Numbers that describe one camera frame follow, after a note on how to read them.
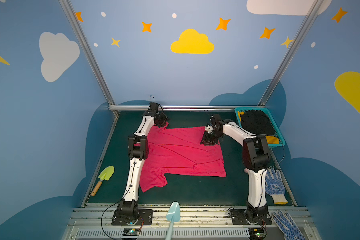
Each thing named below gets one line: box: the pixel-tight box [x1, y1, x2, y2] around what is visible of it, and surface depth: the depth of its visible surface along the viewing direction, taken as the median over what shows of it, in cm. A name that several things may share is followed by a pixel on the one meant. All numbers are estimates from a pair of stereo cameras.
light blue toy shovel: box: [165, 201, 181, 240], surface depth 76 cm
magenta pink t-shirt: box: [139, 122, 227, 193], surface depth 99 cm
